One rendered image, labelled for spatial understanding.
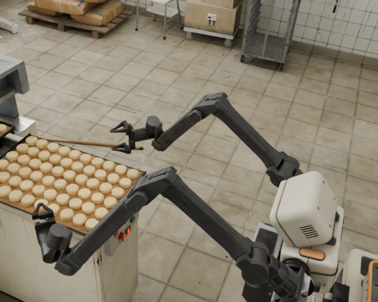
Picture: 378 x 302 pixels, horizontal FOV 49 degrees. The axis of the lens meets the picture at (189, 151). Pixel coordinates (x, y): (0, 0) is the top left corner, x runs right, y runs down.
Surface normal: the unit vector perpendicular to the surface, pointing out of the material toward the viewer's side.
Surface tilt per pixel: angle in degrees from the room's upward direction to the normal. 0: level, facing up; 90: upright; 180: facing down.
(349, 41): 90
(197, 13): 89
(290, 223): 90
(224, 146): 0
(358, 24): 90
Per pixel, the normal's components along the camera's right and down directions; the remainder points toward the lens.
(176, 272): 0.07, -0.78
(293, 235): -0.37, 0.56
